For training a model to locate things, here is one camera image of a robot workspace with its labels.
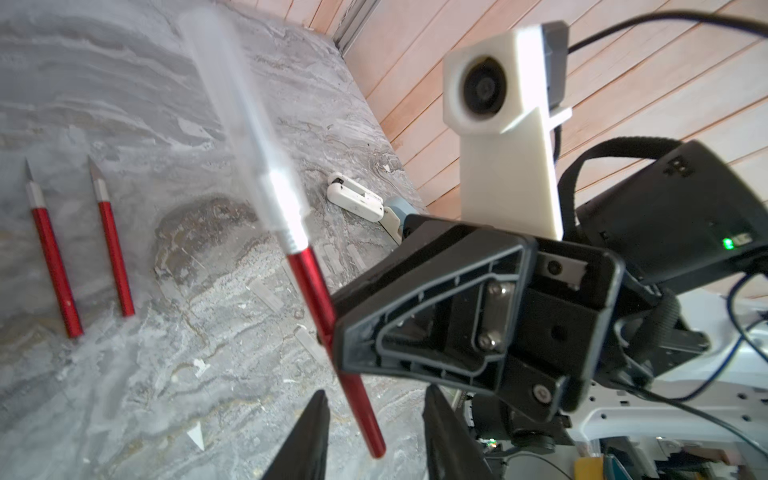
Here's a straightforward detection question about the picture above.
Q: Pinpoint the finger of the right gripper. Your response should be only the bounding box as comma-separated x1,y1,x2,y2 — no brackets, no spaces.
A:
332,214,537,393

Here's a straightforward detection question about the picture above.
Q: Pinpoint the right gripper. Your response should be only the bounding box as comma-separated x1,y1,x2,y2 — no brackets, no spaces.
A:
497,140,767,420

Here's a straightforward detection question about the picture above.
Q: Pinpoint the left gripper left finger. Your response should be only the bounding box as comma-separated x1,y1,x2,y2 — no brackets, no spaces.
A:
262,390,330,480

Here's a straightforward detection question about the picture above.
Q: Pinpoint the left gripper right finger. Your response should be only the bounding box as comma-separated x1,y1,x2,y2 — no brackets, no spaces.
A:
422,385,494,480

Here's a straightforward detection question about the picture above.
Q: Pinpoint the red carving knife steep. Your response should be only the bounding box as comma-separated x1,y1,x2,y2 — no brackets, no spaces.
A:
25,160,84,338

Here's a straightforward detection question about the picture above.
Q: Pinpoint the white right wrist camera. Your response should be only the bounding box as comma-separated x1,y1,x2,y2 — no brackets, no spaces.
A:
443,21,571,240

